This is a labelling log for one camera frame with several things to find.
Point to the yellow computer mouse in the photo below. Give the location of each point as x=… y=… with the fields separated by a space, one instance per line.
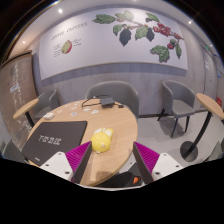
x=101 y=142

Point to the coffee plant wall mural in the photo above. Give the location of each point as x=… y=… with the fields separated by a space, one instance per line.
x=110 y=50

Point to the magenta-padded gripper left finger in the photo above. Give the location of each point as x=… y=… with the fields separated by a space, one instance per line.
x=60 y=163

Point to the small round wooden side table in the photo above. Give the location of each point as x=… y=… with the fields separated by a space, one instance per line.
x=25 y=109
x=210 y=105

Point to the small black device box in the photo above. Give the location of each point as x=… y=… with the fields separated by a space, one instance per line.
x=107 y=101

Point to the small white card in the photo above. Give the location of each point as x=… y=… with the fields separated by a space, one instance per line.
x=73 y=114
x=73 y=108
x=94 y=112
x=59 y=111
x=87 y=109

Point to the small white box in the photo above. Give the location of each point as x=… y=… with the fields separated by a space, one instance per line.
x=48 y=116

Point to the grey door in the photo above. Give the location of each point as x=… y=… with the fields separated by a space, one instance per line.
x=209 y=71

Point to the ceiling spotlights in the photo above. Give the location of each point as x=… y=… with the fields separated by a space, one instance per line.
x=60 y=10

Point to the black bag with orange detail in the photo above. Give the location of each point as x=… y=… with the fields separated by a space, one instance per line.
x=121 y=180

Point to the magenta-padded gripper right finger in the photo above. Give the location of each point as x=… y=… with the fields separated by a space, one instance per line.
x=163 y=165

